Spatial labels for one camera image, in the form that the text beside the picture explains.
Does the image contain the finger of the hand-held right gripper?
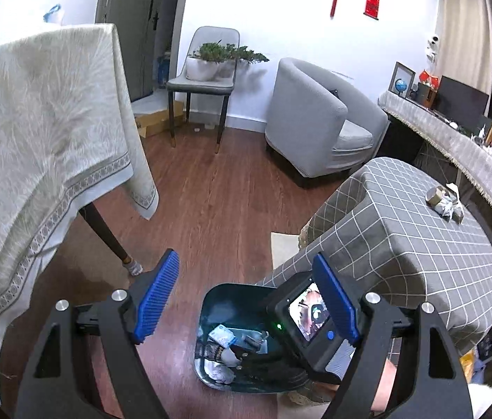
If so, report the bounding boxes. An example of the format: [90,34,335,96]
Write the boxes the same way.
[235,344,312,387]

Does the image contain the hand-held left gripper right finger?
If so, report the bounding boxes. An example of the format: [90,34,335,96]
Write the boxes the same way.
[311,253,476,419]

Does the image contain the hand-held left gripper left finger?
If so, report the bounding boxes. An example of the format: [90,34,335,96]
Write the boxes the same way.
[14,248,181,419]

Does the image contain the grey paper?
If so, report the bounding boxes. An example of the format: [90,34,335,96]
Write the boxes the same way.
[209,364,236,387]

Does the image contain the dark teal waste bin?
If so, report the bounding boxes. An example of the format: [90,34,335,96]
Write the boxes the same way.
[194,283,316,396]

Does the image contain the silver foil wrapper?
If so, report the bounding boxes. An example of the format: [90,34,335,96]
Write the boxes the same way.
[435,194,462,221]

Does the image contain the person's right forearm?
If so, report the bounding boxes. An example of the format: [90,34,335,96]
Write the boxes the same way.
[370,355,401,413]

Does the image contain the beige floor mat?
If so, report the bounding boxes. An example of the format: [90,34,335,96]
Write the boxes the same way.
[270,232,304,270]

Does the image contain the round table grey checked tablecloth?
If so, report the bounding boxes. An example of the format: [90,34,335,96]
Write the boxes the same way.
[268,156,492,359]

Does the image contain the flat cardboard box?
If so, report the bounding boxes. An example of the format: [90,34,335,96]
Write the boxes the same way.
[135,100,186,138]

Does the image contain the grey armchair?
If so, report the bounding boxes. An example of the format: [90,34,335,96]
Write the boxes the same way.
[264,58,390,189]

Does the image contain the long desk beige fringed cloth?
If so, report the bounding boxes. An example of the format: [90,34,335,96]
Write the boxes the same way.
[378,91,492,254]

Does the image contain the table with beige tablecloth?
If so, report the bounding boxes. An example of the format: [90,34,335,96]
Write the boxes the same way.
[0,23,159,406]

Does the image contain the brown speaker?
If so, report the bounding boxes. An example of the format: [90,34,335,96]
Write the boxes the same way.
[416,82,434,105]

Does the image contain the potted plant white pot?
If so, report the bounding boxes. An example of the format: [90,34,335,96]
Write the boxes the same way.
[185,41,270,82]

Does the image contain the black monitor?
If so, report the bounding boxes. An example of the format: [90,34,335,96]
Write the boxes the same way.
[435,75,490,123]

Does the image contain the small red flags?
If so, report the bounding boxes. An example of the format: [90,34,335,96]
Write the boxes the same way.
[419,69,441,90]

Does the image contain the grey dining chair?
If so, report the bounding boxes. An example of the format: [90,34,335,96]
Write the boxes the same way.
[166,26,241,153]

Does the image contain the grey door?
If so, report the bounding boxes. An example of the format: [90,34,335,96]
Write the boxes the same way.
[95,0,188,101]

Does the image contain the beige curtain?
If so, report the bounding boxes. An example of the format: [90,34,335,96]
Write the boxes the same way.
[435,0,492,92]

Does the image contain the plastic bag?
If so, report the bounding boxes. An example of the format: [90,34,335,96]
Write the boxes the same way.
[43,4,66,24]

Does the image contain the picture frame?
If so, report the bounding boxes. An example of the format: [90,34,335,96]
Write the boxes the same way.
[389,62,417,97]

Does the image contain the white security camera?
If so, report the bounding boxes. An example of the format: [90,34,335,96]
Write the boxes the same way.
[425,34,443,68]

